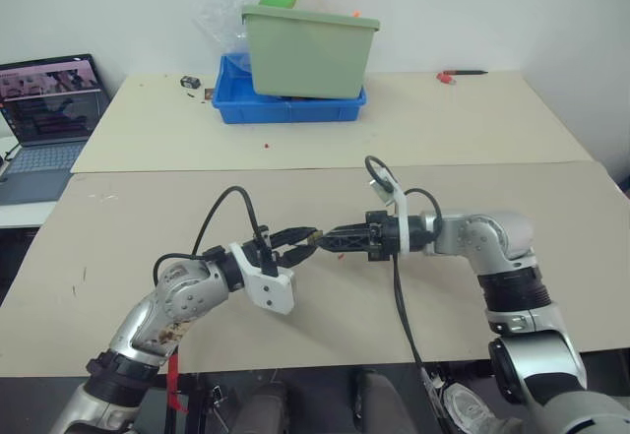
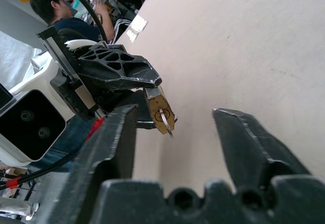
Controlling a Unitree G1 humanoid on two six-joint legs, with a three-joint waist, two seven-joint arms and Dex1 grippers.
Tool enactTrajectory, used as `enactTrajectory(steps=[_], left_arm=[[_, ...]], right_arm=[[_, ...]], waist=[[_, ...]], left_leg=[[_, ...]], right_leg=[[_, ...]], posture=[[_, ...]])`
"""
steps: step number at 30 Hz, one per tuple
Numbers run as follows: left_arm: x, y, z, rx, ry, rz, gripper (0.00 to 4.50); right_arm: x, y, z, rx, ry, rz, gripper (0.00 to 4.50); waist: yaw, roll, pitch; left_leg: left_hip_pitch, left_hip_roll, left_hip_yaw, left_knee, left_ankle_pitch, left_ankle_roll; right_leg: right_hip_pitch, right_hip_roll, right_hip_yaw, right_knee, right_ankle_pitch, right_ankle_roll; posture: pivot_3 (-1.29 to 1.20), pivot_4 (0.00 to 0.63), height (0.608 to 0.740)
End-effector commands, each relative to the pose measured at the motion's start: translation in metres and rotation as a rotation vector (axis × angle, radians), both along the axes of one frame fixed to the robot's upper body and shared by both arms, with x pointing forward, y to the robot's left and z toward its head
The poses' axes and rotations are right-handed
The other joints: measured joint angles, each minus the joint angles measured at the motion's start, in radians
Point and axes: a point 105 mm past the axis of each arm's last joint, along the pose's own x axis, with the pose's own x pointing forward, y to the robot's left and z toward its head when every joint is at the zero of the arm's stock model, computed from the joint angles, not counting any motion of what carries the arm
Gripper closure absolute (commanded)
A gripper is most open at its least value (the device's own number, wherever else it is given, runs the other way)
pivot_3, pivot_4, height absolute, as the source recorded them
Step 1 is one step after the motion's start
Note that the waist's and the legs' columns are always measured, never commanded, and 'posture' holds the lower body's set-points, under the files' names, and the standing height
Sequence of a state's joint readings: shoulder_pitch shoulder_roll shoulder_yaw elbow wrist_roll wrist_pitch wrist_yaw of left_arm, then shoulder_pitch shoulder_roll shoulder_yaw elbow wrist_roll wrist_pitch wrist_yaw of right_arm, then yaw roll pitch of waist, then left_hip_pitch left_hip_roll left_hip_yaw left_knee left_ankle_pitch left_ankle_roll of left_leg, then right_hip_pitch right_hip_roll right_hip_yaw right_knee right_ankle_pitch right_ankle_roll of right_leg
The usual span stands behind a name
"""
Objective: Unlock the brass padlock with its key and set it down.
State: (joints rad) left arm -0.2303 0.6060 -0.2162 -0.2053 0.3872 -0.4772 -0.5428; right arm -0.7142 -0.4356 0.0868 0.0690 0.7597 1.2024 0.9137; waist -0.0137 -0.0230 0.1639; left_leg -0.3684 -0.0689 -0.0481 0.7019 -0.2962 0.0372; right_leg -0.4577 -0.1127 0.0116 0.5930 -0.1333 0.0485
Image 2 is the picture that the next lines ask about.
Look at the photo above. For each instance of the red connector plug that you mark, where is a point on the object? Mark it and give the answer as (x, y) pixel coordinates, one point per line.
(94, 128)

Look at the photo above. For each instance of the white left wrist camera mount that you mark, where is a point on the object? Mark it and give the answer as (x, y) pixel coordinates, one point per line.
(38, 81)

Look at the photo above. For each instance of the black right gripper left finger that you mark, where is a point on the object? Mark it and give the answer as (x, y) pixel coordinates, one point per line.
(106, 142)

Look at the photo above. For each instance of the person in dark shirt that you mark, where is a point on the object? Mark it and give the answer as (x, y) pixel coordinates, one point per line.
(86, 4)

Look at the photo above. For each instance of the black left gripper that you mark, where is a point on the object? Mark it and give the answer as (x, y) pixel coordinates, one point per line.
(67, 64)

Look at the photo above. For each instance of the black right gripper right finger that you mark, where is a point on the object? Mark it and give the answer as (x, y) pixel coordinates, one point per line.
(251, 142)

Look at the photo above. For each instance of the brass padlock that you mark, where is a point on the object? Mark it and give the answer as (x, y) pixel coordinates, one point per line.
(155, 107)

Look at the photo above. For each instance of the person in navy shirt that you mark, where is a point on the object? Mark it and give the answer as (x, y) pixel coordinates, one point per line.
(76, 28)

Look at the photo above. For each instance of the silver key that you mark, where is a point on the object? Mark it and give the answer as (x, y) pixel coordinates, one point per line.
(165, 122)

